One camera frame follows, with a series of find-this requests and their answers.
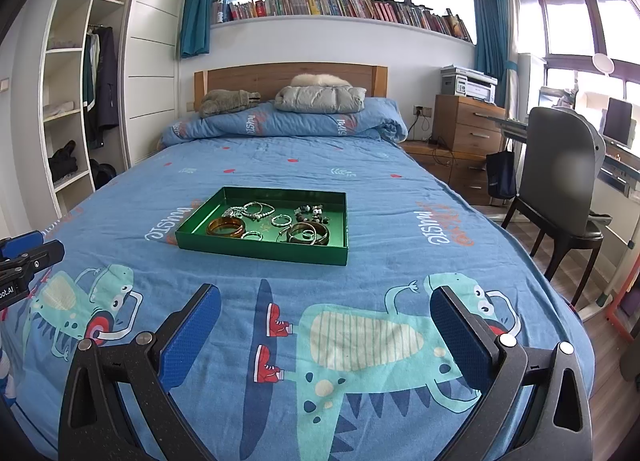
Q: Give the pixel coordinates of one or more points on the green jewelry tray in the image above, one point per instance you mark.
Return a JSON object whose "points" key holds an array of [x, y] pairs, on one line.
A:
{"points": [[260, 251]]}

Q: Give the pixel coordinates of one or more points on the white printer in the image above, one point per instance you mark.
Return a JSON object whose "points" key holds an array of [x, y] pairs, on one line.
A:
{"points": [[470, 83]]}

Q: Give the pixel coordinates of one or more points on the row of books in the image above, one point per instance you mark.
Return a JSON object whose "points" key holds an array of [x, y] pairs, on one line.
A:
{"points": [[350, 6]]}

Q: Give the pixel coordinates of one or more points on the twisted silver hoop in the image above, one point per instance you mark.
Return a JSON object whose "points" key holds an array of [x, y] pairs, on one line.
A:
{"points": [[274, 221], [250, 237]]}

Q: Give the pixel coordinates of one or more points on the grey puffer jacket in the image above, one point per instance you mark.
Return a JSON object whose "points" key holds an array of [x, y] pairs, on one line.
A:
{"points": [[320, 98]]}

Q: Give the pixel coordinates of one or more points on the grey desk chair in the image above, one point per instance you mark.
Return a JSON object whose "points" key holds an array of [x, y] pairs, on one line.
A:
{"points": [[555, 166]]}

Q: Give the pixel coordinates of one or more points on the blue dinosaur print bedspread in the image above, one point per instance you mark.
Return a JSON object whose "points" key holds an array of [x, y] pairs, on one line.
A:
{"points": [[300, 166]]}

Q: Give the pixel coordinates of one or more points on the teal curtain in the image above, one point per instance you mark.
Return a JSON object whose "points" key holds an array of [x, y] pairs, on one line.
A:
{"points": [[197, 11], [492, 41]]}

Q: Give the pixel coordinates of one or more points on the wooden nightstand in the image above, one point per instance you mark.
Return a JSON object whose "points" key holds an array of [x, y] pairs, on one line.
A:
{"points": [[425, 153]]}

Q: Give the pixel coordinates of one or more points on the wooden headboard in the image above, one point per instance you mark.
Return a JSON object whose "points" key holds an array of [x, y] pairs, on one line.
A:
{"points": [[250, 76]]}

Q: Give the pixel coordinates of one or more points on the folded blue quilt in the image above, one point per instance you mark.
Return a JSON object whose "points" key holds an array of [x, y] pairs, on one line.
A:
{"points": [[300, 126]]}

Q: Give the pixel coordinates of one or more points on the hanging dark clothes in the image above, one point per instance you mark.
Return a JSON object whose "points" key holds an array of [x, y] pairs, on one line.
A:
{"points": [[102, 86]]}

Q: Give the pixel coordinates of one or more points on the wooden drawer chest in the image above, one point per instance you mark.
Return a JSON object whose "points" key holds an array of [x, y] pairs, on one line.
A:
{"points": [[465, 121]]}

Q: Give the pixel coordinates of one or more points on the silver wrist watch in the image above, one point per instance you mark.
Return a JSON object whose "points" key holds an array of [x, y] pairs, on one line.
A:
{"points": [[232, 212]]}

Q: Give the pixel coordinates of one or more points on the dark computer monitor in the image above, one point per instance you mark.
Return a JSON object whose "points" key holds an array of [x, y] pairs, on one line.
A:
{"points": [[617, 121]]}

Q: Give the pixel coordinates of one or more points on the black bag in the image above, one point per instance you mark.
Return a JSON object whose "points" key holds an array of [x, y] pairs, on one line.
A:
{"points": [[63, 161]]}

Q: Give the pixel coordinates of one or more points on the white wardrobe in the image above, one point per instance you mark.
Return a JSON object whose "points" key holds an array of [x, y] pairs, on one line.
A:
{"points": [[150, 66]]}

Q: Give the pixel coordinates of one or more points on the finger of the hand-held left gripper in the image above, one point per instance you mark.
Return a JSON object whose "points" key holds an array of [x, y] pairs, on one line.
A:
{"points": [[20, 244], [45, 256]]}

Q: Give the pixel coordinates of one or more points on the grey plush garment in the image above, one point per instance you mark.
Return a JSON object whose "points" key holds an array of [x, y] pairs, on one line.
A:
{"points": [[227, 101]]}

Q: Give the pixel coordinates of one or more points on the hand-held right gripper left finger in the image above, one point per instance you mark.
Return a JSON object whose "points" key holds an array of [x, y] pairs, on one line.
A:
{"points": [[192, 336]]}

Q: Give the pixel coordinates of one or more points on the white tower air conditioner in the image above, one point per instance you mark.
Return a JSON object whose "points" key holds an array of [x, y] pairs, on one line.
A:
{"points": [[531, 86]]}

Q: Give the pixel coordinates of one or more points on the wall outlet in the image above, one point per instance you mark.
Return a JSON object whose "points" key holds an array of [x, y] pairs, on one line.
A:
{"points": [[423, 111]]}

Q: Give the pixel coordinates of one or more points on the round white lamp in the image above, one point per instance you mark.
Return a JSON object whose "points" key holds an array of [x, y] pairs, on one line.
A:
{"points": [[603, 63]]}

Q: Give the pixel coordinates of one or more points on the dark tote bag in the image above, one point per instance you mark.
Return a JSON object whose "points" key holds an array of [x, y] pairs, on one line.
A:
{"points": [[501, 176]]}

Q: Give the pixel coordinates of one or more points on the thin amber bangle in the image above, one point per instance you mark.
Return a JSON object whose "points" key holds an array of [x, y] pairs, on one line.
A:
{"points": [[325, 237]]}

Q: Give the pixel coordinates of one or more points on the thick amber bangle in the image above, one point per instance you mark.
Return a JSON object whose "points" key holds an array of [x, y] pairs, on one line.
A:
{"points": [[215, 231]]}

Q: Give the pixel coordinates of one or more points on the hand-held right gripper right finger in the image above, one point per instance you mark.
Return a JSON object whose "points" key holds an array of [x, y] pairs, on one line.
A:
{"points": [[460, 336]]}

